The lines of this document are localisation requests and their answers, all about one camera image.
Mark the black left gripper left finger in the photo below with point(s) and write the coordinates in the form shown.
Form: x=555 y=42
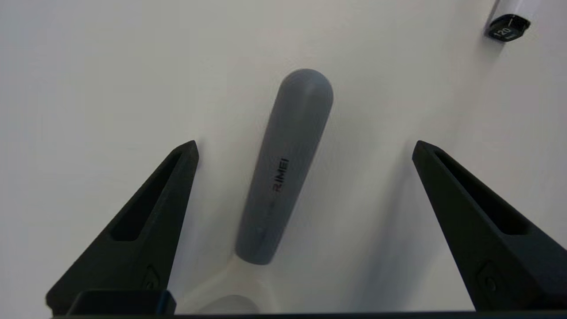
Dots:
x=146 y=230

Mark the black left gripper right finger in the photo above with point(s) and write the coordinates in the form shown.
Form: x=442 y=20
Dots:
x=478 y=221

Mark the white marker pen black caps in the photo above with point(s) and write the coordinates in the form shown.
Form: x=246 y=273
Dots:
x=507 y=26

